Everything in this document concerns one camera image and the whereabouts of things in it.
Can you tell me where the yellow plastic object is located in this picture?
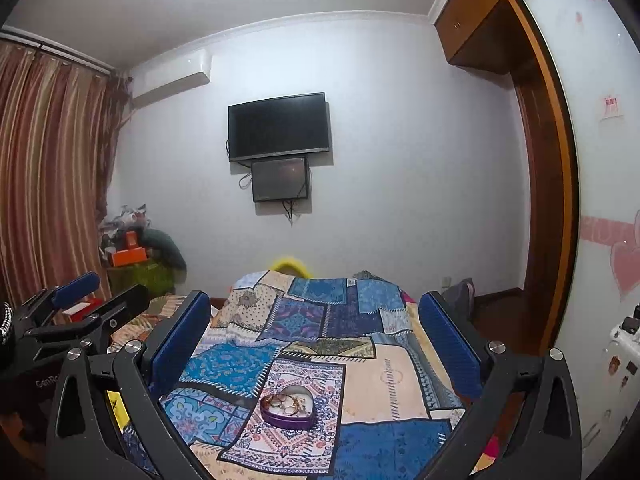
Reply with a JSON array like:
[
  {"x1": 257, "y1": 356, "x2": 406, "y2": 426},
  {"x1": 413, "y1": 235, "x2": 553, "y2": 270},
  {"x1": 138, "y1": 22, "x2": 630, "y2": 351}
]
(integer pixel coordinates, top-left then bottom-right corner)
[{"x1": 270, "y1": 256, "x2": 312, "y2": 277}]

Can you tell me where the red and white box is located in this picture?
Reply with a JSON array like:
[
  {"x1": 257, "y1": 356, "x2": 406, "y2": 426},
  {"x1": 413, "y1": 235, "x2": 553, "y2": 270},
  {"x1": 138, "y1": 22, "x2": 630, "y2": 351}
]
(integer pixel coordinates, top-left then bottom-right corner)
[{"x1": 62, "y1": 297, "x2": 103, "y2": 323}]

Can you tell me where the green cloth-covered stand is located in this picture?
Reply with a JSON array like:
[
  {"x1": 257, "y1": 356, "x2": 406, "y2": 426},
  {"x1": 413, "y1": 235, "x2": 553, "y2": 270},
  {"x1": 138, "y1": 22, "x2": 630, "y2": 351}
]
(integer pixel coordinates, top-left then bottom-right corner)
[{"x1": 107, "y1": 260, "x2": 173, "y2": 293}]

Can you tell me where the white air conditioner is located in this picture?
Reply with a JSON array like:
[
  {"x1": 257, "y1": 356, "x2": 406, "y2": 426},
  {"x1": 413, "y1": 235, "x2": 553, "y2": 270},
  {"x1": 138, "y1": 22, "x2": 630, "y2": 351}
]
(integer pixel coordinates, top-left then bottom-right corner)
[{"x1": 131, "y1": 51, "x2": 213, "y2": 108}]

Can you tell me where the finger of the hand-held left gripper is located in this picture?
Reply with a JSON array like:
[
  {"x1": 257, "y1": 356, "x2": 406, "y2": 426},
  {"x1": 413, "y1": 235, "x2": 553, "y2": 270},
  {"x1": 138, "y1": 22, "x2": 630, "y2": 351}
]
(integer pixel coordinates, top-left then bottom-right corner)
[
  {"x1": 22, "y1": 284, "x2": 151, "y2": 351},
  {"x1": 10, "y1": 271, "x2": 101, "y2": 331}
]

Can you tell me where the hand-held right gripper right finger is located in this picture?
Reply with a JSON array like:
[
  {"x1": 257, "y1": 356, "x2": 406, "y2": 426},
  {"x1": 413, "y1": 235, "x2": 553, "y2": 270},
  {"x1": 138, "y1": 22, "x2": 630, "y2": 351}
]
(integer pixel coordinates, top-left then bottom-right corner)
[{"x1": 415, "y1": 291, "x2": 583, "y2": 480}]

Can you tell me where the wooden wardrobe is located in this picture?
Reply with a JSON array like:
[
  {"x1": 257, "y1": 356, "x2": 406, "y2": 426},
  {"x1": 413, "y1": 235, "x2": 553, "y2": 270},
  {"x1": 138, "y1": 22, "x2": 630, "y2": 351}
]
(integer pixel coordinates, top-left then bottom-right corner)
[{"x1": 432, "y1": 0, "x2": 583, "y2": 331}]

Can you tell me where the red and white door sticker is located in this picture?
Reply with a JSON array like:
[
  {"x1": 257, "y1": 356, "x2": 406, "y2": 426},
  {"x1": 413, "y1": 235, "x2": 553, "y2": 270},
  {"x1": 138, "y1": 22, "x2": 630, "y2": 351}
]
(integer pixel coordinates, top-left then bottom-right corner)
[{"x1": 597, "y1": 94, "x2": 625, "y2": 121}]

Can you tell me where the orange striped cloth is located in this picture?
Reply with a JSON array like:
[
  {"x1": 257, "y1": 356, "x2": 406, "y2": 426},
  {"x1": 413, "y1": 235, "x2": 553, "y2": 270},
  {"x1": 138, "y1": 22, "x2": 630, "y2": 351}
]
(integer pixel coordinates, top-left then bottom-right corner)
[{"x1": 110, "y1": 295, "x2": 188, "y2": 346}]

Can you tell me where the grey bag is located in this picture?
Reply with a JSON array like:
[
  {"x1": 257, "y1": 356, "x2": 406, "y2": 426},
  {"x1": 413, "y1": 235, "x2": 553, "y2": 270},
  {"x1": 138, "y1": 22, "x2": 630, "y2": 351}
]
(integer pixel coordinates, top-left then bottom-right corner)
[{"x1": 442, "y1": 278, "x2": 476, "y2": 318}]

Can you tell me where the curtain rail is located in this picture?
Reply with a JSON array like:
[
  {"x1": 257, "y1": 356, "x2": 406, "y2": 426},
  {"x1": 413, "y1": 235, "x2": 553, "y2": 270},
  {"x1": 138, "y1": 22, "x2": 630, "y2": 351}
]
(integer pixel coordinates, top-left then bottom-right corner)
[{"x1": 0, "y1": 25, "x2": 118, "y2": 73}]

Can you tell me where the pile of crumpled bags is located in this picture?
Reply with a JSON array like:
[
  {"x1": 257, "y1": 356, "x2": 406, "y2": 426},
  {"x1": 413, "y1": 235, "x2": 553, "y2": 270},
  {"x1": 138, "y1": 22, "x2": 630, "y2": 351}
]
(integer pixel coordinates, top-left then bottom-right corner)
[{"x1": 102, "y1": 205, "x2": 151, "y2": 241}]

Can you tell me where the brown striped curtain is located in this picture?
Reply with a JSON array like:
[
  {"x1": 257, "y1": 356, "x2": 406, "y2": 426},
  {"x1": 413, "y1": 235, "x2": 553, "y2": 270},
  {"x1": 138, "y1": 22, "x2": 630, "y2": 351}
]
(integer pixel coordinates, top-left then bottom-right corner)
[{"x1": 0, "y1": 40, "x2": 128, "y2": 306}]

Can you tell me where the pink heart decal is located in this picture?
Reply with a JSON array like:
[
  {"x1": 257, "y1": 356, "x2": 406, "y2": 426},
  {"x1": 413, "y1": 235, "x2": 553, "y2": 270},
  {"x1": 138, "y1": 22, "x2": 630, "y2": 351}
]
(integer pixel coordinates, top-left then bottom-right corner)
[{"x1": 580, "y1": 215, "x2": 640, "y2": 303}]

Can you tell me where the small black wall monitor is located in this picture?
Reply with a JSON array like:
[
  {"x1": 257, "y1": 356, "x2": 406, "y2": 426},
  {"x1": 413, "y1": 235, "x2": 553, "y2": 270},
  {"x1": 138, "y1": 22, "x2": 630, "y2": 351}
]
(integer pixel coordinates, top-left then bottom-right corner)
[{"x1": 251, "y1": 156, "x2": 310, "y2": 203}]

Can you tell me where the blue patchwork blanket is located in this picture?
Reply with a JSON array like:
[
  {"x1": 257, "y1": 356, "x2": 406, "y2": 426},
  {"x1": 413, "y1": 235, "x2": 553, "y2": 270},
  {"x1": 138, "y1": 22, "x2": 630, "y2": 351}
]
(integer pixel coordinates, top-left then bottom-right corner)
[{"x1": 120, "y1": 270, "x2": 501, "y2": 480}]

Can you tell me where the white stickered cabinet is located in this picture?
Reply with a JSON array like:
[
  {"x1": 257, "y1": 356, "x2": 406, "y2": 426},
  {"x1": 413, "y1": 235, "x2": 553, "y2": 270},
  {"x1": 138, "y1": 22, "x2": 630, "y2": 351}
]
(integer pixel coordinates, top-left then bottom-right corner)
[{"x1": 575, "y1": 305, "x2": 640, "y2": 461}]

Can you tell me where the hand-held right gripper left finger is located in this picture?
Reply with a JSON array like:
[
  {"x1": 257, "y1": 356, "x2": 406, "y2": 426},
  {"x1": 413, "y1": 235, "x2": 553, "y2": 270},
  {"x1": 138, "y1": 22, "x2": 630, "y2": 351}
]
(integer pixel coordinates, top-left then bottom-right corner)
[{"x1": 45, "y1": 290, "x2": 213, "y2": 480}]

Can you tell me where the orange box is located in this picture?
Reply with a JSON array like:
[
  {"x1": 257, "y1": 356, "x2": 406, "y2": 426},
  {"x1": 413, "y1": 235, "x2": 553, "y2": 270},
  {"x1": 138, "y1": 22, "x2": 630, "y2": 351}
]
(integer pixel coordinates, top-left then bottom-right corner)
[{"x1": 111, "y1": 247, "x2": 149, "y2": 267}]

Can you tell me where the brown wooden door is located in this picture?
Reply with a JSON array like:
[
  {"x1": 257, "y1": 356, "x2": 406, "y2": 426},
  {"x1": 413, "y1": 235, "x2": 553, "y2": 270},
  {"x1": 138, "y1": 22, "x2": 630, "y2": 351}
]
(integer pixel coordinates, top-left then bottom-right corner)
[{"x1": 515, "y1": 85, "x2": 551, "y2": 301}]

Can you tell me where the pile of gold bracelets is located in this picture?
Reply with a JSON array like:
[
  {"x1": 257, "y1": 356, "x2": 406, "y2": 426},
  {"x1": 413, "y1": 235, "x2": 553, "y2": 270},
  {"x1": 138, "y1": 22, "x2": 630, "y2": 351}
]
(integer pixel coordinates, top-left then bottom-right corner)
[{"x1": 262, "y1": 392, "x2": 313, "y2": 418}]

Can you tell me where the yellow cloth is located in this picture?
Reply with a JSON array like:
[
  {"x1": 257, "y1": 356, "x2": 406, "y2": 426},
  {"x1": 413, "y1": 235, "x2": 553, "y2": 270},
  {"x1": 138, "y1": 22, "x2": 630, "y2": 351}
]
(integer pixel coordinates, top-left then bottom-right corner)
[{"x1": 106, "y1": 390, "x2": 128, "y2": 433}]

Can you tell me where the black wall television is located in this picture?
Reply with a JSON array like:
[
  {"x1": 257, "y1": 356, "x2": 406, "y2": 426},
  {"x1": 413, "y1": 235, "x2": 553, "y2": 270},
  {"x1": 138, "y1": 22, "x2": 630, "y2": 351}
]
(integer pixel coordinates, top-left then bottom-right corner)
[{"x1": 228, "y1": 92, "x2": 331, "y2": 162}]

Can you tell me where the purple heart-shaped tin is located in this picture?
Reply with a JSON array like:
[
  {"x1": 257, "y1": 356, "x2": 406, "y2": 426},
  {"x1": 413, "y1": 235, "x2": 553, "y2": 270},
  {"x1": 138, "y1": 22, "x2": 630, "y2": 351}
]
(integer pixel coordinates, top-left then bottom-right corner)
[{"x1": 259, "y1": 386, "x2": 317, "y2": 430}]

